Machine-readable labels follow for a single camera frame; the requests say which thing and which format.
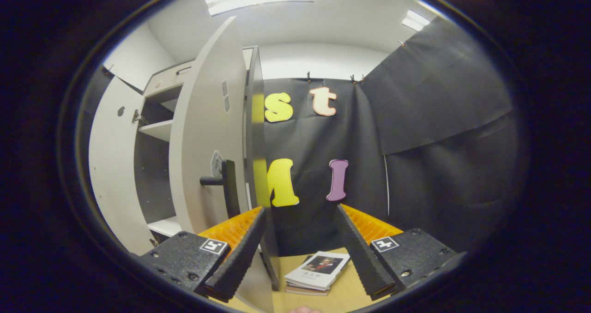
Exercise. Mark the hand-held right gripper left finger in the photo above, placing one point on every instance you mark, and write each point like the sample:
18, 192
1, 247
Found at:
240, 257

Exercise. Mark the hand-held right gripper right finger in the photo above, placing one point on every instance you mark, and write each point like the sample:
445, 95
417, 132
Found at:
360, 253

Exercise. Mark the white cabinet door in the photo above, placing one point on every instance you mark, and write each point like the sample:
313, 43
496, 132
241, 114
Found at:
203, 119
111, 165

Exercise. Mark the white and grey cabinet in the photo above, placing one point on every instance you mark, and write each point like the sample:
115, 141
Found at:
154, 179

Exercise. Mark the white cabinet drawer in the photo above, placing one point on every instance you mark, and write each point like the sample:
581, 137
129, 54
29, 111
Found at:
166, 77

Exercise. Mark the white portrait cover book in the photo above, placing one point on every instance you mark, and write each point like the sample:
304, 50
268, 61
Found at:
318, 269

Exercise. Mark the brown book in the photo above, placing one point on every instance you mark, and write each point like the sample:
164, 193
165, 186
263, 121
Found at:
307, 291

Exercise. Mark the small ceiling light panel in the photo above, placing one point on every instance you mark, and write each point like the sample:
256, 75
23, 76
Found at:
415, 20

